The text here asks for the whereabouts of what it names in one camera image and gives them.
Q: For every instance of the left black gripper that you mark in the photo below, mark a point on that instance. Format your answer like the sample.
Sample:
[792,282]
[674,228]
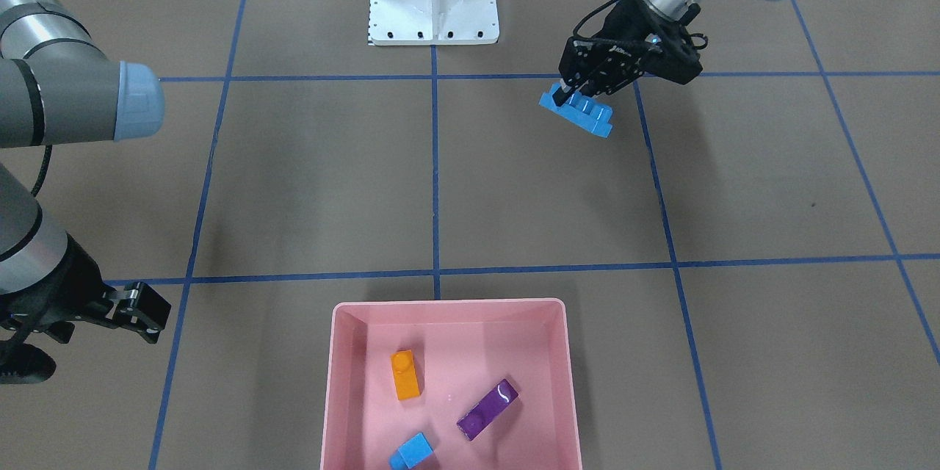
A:
[623,23]

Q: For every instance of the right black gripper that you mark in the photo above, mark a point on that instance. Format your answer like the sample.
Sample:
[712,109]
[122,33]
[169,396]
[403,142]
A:
[72,280]

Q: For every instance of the long blue block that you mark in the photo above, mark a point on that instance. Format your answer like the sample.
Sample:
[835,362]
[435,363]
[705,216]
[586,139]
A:
[583,111]

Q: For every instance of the orange block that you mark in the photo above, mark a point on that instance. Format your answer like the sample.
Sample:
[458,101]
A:
[405,376]

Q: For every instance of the small blue block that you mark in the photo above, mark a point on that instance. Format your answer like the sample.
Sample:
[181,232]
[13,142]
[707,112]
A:
[411,453]

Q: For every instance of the purple block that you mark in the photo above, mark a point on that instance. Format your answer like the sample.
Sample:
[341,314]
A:
[494,403]

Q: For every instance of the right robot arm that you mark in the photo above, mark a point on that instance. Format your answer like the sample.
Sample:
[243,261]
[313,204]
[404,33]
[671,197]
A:
[59,87]

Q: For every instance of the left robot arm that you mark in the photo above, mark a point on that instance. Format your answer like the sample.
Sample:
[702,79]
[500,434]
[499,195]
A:
[637,37]

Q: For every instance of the pink plastic box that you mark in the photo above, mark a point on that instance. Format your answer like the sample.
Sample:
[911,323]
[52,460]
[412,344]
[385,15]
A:
[462,349]

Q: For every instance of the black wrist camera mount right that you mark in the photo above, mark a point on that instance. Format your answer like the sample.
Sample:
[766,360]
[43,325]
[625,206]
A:
[23,363]

